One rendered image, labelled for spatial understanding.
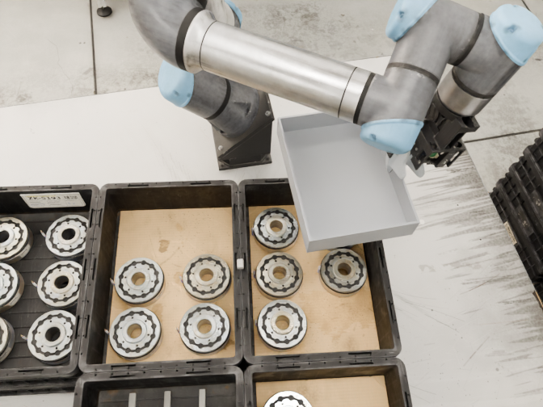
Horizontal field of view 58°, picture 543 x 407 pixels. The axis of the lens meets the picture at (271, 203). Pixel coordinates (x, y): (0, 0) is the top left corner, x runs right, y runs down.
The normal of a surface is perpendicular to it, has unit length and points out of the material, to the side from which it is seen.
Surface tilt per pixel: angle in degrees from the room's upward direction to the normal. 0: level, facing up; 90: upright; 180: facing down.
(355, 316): 0
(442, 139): 76
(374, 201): 1
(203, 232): 0
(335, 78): 24
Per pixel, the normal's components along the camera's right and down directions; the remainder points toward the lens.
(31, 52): 0.04, -0.48
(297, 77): -0.28, 0.18
